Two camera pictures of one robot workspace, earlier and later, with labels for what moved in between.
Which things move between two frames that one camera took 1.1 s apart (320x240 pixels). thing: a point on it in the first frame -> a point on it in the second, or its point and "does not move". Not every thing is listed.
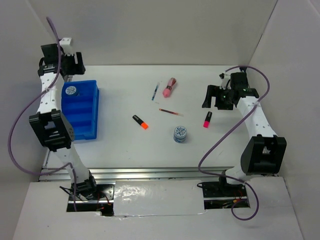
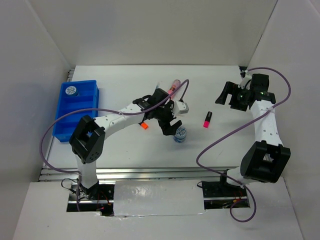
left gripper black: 78,69 -> 167,129
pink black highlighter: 207,121 does not move
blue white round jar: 180,134 does not move
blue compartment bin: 80,103 does not move
